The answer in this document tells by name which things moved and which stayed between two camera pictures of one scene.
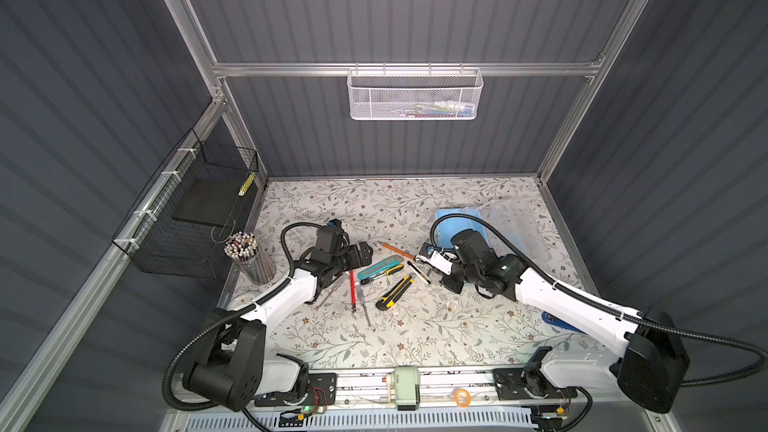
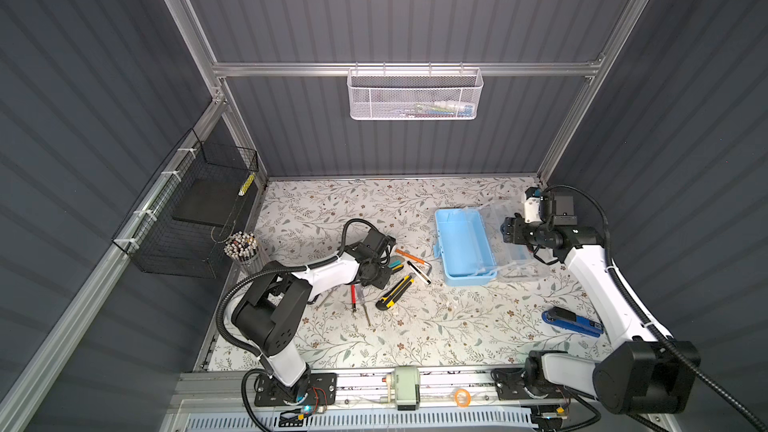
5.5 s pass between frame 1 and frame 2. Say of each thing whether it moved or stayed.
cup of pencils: stayed
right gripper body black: moved
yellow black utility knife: stayed
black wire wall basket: stayed
